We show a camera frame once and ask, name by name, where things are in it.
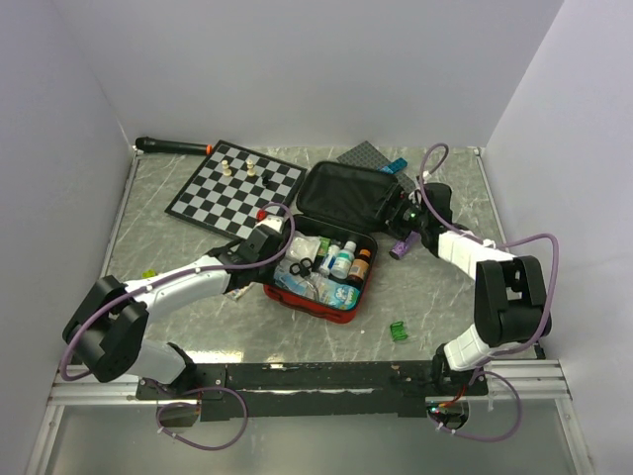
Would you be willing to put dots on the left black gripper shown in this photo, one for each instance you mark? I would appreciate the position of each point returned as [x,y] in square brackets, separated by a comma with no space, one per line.
[269,275]

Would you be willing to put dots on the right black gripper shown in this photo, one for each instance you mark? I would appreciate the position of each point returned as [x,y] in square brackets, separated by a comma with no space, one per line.
[414,201]

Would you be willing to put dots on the white blue mask packet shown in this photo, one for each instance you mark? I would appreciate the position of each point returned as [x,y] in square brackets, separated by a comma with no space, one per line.
[302,247]

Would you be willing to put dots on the black handled scissors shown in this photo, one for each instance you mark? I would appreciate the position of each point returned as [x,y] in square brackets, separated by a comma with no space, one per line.
[304,269]

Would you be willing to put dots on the small green box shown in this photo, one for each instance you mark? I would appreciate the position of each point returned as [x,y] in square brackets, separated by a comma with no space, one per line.
[324,244]

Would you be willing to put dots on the red black medicine bag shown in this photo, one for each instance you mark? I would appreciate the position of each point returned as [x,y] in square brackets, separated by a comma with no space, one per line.
[340,202]

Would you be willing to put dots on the brown medicine bottle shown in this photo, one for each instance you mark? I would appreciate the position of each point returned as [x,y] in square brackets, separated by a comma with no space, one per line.
[359,267]

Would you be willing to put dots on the white medicine bottle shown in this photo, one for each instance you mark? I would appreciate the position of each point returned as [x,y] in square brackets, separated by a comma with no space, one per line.
[342,263]

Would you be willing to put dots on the blue cotton swab bag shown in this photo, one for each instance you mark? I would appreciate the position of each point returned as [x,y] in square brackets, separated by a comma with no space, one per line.
[319,289]

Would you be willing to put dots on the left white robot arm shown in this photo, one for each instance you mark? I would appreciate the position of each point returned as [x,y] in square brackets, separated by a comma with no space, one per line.
[105,336]

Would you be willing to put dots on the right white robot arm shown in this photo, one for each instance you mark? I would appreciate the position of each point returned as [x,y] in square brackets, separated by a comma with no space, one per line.
[510,295]

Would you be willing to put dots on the purple tube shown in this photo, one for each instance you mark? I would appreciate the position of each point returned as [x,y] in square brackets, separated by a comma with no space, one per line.
[402,247]

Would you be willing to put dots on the blue lego brick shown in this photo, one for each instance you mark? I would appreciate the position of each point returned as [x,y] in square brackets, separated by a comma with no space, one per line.
[395,167]

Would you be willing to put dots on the black white chessboard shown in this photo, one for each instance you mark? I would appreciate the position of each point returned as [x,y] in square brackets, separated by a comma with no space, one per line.
[228,206]

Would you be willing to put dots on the white chess piece right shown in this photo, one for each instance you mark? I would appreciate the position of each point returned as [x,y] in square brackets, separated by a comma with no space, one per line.
[250,170]

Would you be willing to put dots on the white chess piece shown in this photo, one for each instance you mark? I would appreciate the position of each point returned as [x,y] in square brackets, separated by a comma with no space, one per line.
[226,169]
[250,170]

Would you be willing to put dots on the white chess piece left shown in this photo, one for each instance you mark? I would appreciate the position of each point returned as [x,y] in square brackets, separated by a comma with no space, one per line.
[226,169]

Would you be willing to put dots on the grey lego baseplate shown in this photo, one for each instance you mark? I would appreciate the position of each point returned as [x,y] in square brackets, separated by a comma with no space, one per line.
[367,156]

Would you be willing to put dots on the green plastic clip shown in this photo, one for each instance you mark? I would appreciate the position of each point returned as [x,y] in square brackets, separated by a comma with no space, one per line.
[398,331]

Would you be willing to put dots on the black microphone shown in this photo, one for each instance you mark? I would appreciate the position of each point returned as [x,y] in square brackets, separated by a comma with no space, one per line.
[150,145]

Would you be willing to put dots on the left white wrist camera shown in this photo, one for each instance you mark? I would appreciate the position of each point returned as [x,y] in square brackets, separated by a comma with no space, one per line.
[271,224]

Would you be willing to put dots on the black mounting rail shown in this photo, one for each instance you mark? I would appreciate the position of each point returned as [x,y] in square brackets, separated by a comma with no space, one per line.
[403,388]

